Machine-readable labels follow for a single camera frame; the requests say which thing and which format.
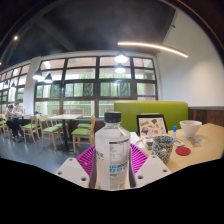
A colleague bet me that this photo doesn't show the small clear plastic packet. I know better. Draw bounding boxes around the small clear plastic packet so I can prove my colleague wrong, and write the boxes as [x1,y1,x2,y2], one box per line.
[189,135,203,148]

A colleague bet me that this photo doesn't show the black sticker-covered laptop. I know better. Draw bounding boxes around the black sticker-covered laptop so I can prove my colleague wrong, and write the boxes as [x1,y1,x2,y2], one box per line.
[135,113,169,138]

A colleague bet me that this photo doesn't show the wooden chairs with green seats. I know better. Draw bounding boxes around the wooden chairs with green seats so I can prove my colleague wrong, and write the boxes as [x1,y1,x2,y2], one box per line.
[0,114,97,154]

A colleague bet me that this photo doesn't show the light wooden dining table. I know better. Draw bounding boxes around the light wooden dining table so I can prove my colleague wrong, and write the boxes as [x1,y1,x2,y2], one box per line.
[48,113,84,153]

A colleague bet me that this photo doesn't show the hanging pendant ceiling lamps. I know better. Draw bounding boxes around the hanging pendant ceiling lamps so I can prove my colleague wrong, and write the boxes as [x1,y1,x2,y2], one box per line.
[9,49,130,88]

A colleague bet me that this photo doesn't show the clear plastic drink bottle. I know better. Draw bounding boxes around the clear plastic drink bottle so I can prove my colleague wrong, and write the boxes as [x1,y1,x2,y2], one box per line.
[94,111,132,191]

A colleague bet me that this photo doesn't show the small white card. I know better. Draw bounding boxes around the small white card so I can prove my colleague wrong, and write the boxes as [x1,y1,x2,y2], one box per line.
[173,138,186,148]

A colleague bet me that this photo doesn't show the speckled green-white ceramic mug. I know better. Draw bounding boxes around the speckled green-white ceramic mug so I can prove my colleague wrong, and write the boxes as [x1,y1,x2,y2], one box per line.
[150,134,175,164]

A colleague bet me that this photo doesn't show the flat round red coaster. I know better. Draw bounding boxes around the flat round red coaster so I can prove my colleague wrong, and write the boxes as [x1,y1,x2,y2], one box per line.
[175,146,192,157]

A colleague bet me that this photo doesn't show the white ceramic bowl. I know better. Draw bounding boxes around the white ceramic bowl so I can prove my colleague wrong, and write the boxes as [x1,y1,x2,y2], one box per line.
[179,119,203,138]

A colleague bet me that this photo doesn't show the person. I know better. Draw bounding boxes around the person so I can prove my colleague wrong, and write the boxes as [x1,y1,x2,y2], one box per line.
[4,103,22,141]
[13,101,24,116]

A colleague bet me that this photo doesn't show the green upholstered booth bench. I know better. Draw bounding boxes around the green upholstered booth bench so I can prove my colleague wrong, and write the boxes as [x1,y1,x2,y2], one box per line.
[113,101,190,133]

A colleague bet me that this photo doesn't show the large dark-framed window wall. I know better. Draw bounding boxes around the large dark-framed window wall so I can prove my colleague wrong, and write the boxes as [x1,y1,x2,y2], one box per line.
[0,56,158,118]

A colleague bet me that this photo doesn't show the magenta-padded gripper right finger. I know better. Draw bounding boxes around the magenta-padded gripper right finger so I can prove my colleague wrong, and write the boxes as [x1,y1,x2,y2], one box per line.
[128,142,172,189]

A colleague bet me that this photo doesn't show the curved linear ceiling light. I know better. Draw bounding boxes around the curved linear ceiling light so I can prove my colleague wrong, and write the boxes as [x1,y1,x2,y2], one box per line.
[117,41,189,59]

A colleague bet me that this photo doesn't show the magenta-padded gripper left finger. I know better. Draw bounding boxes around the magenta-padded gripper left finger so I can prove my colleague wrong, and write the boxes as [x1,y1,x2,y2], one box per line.
[54,144,98,189]

